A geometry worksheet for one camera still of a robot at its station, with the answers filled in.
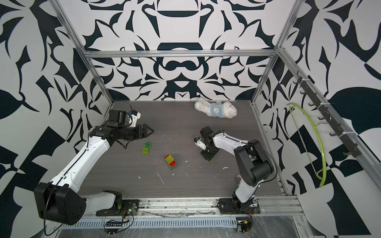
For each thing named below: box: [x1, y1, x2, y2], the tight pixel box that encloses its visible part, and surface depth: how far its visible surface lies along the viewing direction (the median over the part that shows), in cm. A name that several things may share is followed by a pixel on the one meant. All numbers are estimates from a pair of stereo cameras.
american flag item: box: [235, 174, 243, 185], surface depth 83 cm
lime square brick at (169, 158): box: [165, 154, 175, 164], surface depth 80 cm
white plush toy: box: [194, 98, 238, 119], surface depth 107 cm
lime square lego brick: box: [142, 147, 149, 155], surface depth 93 cm
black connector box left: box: [105, 221, 124, 227], surface depth 74 cm
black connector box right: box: [236, 219, 253, 233], surface depth 73 cm
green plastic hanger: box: [286, 103, 327, 188], surface depth 60 cm
